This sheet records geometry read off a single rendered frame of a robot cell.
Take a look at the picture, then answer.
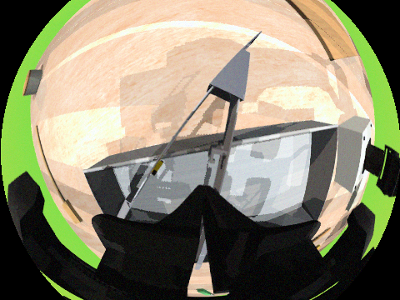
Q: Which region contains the light brown wooden board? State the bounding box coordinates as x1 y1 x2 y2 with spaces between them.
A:
286 0 357 61

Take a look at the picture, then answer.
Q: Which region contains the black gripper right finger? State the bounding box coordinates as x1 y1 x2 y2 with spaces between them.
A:
203 186 321 294

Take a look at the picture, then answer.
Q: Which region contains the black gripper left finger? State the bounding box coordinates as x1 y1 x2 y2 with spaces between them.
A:
91 184 206 287

